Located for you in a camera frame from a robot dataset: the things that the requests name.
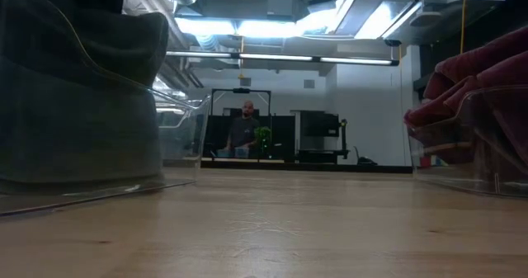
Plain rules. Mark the clear plastic bin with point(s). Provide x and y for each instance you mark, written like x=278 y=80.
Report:
x=453 y=179
x=181 y=146

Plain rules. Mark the black aluminium table frame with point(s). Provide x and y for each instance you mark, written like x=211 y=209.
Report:
x=309 y=167

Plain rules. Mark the black cabinet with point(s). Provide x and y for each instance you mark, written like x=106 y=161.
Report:
x=319 y=123

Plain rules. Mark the black gantry frame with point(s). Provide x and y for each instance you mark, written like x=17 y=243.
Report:
x=241 y=90

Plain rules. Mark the person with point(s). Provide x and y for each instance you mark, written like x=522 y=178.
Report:
x=243 y=133

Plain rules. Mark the long ceiling light bar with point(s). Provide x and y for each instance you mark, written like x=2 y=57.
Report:
x=272 y=57

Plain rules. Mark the black stand pole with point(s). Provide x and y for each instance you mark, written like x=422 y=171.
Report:
x=343 y=133

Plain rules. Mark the small potted green plant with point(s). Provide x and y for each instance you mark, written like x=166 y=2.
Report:
x=262 y=135

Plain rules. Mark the blue plastic box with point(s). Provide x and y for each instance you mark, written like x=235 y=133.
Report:
x=241 y=153

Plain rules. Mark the black side table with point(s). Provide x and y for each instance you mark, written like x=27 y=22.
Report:
x=321 y=154

